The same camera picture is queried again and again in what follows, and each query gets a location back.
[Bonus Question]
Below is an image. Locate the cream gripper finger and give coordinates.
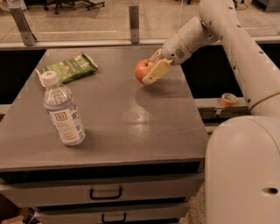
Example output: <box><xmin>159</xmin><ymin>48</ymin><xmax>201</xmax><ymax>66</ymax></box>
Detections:
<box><xmin>150</xmin><ymin>49</ymin><xmax>163</xmax><ymax>61</ymax></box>
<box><xmin>142</xmin><ymin>59</ymin><xmax>172</xmax><ymax>85</ymax></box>

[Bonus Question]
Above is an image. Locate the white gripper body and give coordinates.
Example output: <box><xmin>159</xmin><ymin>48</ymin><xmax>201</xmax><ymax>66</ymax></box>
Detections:
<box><xmin>161</xmin><ymin>31</ymin><xmax>193</xmax><ymax>65</ymax></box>

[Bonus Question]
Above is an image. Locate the red apple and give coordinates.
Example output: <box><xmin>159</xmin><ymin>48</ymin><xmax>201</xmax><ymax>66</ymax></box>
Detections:
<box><xmin>135</xmin><ymin>59</ymin><xmax>154</xmax><ymax>83</ymax></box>

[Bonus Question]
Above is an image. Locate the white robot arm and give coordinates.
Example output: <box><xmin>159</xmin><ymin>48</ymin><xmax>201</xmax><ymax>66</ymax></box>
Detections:
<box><xmin>143</xmin><ymin>0</ymin><xmax>280</xmax><ymax>224</ymax></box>

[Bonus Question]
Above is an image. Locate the clear plastic water bottle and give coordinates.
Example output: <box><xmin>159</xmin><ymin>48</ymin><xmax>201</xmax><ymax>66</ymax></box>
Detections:
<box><xmin>40</xmin><ymin>71</ymin><xmax>86</xmax><ymax>146</ymax></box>

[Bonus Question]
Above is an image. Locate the orange tape roll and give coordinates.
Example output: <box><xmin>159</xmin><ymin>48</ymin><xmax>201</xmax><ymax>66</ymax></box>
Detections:
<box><xmin>220</xmin><ymin>93</ymin><xmax>238</xmax><ymax>107</ymax></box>

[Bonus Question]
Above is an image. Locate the green snack bag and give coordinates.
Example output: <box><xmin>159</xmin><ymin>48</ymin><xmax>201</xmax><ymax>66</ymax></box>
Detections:
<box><xmin>36</xmin><ymin>52</ymin><xmax>98</xmax><ymax>83</ymax></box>

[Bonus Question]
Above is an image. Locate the grey drawer cabinet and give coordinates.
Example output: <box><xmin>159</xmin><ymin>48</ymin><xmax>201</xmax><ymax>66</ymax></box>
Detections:
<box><xmin>0</xmin><ymin>46</ymin><xmax>208</xmax><ymax>224</ymax></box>

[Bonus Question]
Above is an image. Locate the black office chair base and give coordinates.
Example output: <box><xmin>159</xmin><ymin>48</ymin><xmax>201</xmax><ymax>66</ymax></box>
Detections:
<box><xmin>43</xmin><ymin>0</ymin><xmax>105</xmax><ymax>14</ymax></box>

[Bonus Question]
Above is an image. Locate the middle metal railing bracket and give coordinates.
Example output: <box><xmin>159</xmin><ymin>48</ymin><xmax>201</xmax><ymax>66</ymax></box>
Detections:
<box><xmin>129</xmin><ymin>6</ymin><xmax>139</xmax><ymax>44</ymax></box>

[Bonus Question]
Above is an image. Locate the metal railing bracket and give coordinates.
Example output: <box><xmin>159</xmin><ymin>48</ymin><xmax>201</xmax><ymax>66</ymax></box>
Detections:
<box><xmin>7</xmin><ymin>0</ymin><xmax>37</xmax><ymax>46</ymax></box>
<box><xmin>129</xmin><ymin>6</ymin><xmax>139</xmax><ymax>44</ymax></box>

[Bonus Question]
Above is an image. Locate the left metal railing bracket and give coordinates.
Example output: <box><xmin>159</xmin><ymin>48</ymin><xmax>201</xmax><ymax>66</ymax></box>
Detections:
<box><xmin>7</xmin><ymin>0</ymin><xmax>37</xmax><ymax>46</ymax></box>

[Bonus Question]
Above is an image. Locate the upper black drawer handle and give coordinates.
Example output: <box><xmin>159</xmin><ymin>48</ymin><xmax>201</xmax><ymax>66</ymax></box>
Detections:
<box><xmin>89</xmin><ymin>186</ymin><xmax>123</xmax><ymax>200</ymax></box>

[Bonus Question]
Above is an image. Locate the black drawer handle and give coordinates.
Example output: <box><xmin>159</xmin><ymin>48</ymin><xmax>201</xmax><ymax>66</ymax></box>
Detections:
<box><xmin>101</xmin><ymin>213</ymin><xmax>127</xmax><ymax>224</ymax></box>
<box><xmin>89</xmin><ymin>186</ymin><xmax>123</xmax><ymax>200</ymax></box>

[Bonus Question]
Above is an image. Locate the lower black drawer handle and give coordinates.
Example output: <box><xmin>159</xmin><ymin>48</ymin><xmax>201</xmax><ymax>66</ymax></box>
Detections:
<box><xmin>101</xmin><ymin>213</ymin><xmax>127</xmax><ymax>224</ymax></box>

